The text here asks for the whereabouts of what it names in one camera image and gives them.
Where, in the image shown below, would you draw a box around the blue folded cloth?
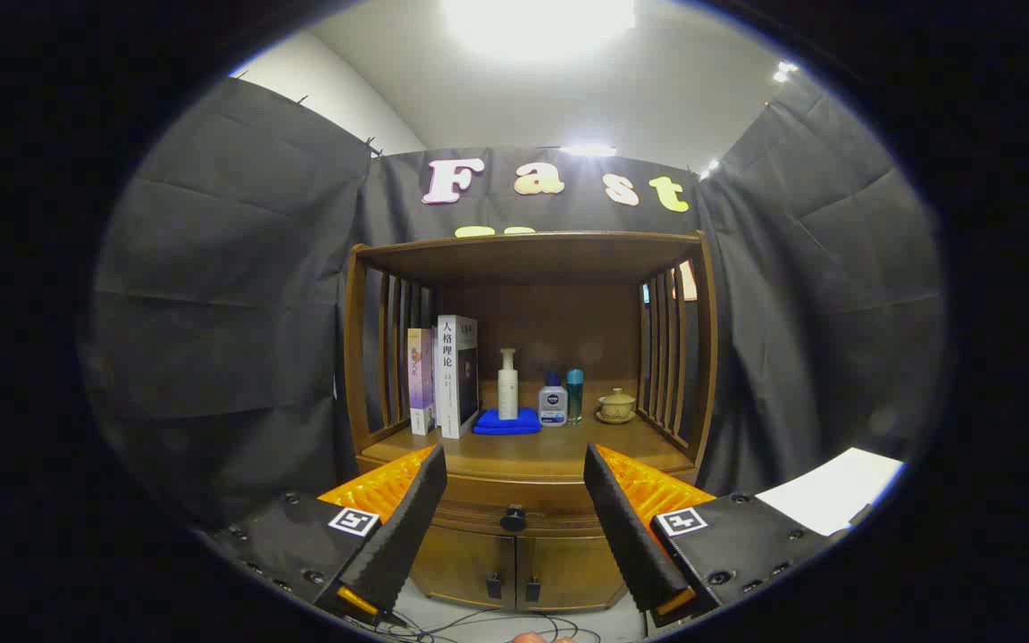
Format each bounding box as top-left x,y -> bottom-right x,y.
473,407 -> 543,437

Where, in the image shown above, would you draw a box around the yellow lidded teacup with saucer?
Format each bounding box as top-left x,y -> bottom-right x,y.
596,388 -> 638,425

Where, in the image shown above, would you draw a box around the thick white book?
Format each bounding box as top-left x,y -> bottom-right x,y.
436,314 -> 480,439

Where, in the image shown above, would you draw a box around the brown wooden countertop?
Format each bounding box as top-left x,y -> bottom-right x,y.
361,393 -> 696,479

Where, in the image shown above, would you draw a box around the brown wooden cabinet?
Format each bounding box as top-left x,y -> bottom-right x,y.
342,230 -> 719,613

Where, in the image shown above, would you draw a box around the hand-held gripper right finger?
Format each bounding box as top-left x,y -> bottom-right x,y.
583,444 -> 837,629

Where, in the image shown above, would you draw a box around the black floor cables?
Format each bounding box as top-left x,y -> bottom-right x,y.
372,607 -> 605,643

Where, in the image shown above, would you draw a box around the black backdrop cloth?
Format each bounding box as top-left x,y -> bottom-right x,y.
86,76 -> 944,528

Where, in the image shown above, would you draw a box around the brown wooden drawer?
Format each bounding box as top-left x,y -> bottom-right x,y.
363,473 -> 694,537

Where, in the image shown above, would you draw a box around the purple book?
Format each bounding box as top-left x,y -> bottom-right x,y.
406,327 -> 438,437

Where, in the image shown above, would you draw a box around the wooden cabinet door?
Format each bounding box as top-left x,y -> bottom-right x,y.
516,534 -> 628,613
412,525 -> 515,610

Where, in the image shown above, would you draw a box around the white bottle with blue pump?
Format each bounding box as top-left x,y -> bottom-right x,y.
539,372 -> 568,428

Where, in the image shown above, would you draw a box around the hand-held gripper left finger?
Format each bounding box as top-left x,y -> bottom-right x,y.
202,444 -> 448,626

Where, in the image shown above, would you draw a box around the white flat surface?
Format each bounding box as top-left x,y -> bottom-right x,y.
756,447 -> 907,537

